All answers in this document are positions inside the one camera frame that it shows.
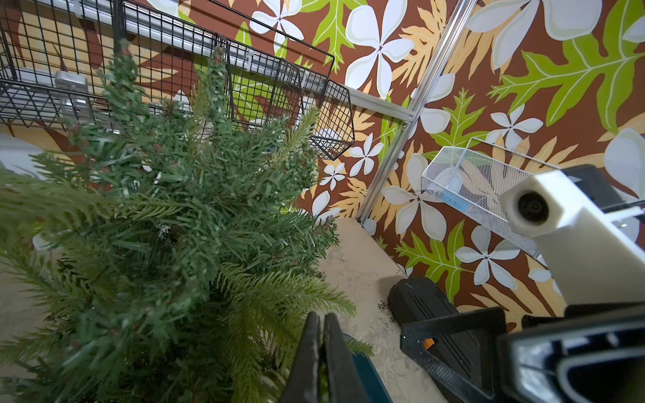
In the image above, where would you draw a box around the black oval device with orange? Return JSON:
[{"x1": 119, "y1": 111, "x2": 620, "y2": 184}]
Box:
[{"x1": 386, "y1": 276, "x2": 485, "y2": 389}]

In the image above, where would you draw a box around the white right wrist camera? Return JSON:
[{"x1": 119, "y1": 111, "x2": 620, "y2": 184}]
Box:
[{"x1": 499, "y1": 171, "x2": 644, "y2": 305}]

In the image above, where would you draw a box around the teal plastic tray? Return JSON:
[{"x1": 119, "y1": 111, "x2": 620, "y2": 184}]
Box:
[{"x1": 344, "y1": 334, "x2": 393, "y2": 403}]

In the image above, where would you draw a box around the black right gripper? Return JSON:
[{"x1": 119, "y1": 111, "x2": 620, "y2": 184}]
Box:
[{"x1": 401, "y1": 304, "x2": 644, "y2": 402}]

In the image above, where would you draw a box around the white mesh basket right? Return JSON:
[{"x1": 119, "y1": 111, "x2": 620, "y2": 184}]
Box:
[{"x1": 422, "y1": 139, "x2": 557, "y2": 259}]

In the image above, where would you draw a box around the black wire basket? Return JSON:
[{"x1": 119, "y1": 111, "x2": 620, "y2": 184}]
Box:
[{"x1": 1, "y1": 1, "x2": 355, "y2": 160}]

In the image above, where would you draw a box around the small green christmas tree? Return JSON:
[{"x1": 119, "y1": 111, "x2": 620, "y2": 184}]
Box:
[{"x1": 1, "y1": 50, "x2": 356, "y2": 402}]

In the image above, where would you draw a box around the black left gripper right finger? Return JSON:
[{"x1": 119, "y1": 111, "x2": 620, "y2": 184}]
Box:
[{"x1": 324, "y1": 313, "x2": 370, "y2": 403}]

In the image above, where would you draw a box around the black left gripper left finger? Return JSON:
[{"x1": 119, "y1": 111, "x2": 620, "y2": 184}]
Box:
[{"x1": 279, "y1": 312, "x2": 321, "y2": 403}]

